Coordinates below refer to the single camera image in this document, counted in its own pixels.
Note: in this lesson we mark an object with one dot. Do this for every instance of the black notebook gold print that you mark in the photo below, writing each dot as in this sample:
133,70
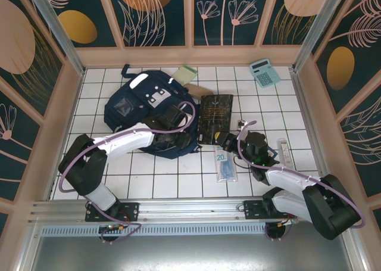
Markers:
215,116

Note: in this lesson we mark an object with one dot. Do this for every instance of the brown pencil case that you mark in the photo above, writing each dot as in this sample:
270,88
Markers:
199,90

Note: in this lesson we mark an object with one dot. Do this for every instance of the navy blue backpack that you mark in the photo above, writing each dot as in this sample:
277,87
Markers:
134,116

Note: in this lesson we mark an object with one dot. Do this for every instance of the pale green notepad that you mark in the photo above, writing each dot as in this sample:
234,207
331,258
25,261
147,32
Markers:
186,74

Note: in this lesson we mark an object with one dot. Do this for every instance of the teal calculator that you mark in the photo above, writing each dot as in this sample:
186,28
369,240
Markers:
265,73

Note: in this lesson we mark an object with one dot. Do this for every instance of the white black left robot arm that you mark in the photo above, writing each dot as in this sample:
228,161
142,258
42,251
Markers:
125,140

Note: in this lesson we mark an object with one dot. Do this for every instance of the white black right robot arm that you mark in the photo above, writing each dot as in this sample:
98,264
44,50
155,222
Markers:
291,178

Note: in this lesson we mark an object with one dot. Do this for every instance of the grey metal sheet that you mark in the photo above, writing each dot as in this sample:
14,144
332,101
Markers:
190,253

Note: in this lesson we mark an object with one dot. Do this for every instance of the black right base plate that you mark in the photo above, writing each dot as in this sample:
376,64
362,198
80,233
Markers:
250,208

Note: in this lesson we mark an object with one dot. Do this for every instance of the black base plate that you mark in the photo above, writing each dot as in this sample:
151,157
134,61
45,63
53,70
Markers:
250,208
132,208

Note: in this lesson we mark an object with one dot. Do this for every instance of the aluminium side rail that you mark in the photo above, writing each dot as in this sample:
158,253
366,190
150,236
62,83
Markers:
303,98

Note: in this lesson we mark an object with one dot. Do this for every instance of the aluminium mounting rail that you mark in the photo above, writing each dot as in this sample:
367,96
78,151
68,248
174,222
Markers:
190,208

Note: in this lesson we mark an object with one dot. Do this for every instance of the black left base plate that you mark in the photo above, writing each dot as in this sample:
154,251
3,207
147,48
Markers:
132,208

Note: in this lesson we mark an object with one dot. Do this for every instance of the aluminium frame post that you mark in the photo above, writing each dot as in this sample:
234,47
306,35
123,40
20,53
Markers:
61,35
319,29

